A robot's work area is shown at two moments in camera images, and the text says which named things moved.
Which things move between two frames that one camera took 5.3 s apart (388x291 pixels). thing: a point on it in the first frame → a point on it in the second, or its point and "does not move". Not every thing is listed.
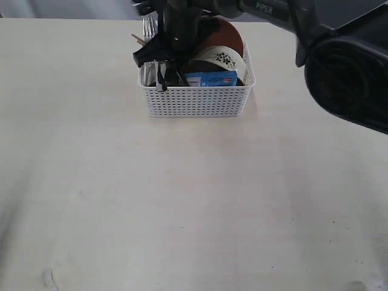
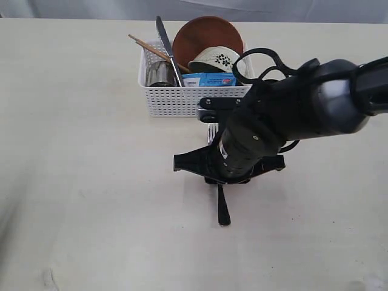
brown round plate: (214, 31) does not move
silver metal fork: (150, 26) → (223, 214)
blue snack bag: (211, 79) does not move
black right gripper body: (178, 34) → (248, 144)
